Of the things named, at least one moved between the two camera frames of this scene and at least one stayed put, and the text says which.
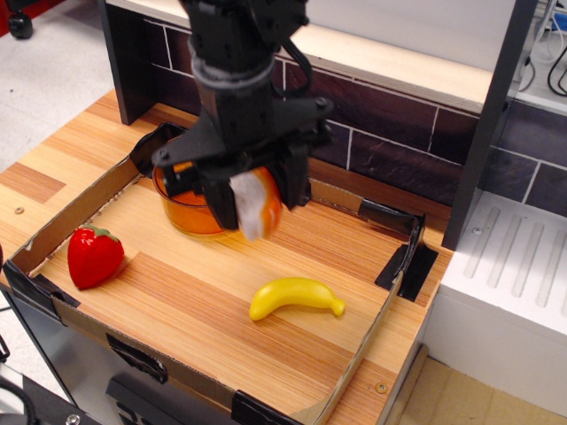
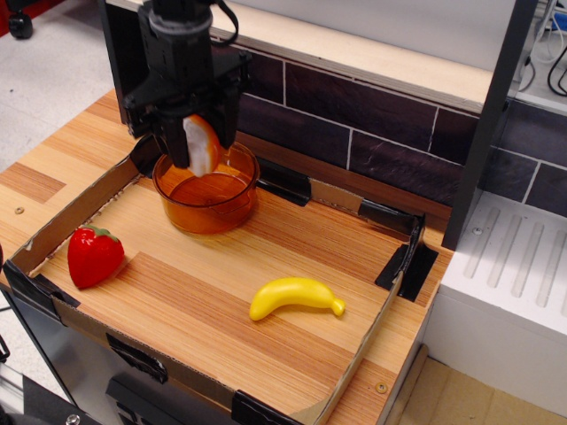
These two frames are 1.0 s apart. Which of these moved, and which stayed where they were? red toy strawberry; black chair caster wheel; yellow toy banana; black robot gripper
Moved: black robot gripper
Stayed: yellow toy banana; black chair caster wheel; red toy strawberry
